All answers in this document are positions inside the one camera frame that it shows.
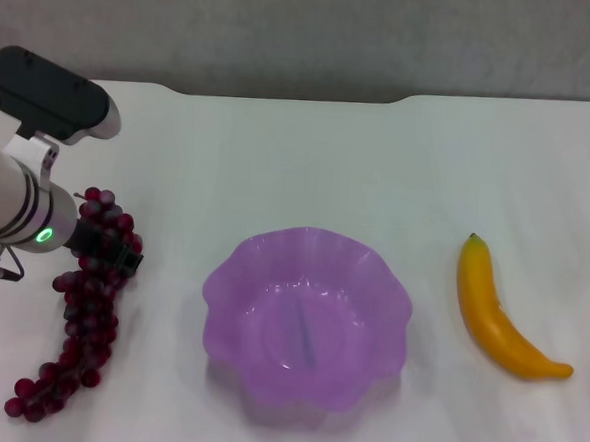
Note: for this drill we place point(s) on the dark red grape bunch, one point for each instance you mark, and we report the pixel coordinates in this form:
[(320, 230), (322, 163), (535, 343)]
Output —
[(91, 314)]

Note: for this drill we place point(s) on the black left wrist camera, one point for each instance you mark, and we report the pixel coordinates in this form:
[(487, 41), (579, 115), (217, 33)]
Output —
[(47, 95)]

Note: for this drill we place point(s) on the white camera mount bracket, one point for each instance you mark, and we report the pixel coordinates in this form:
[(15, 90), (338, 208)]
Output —
[(31, 152)]

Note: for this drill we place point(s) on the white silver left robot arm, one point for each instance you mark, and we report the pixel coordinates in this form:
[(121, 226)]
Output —
[(16, 199)]

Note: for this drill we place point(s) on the purple wavy plastic plate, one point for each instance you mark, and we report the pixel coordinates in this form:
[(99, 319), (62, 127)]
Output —
[(308, 332)]

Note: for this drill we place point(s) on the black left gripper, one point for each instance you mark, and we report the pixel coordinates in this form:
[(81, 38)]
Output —
[(91, 241)]

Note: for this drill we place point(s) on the yellow banana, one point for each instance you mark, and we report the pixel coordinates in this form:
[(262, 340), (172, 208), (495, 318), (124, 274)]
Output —
[(489, 318)]

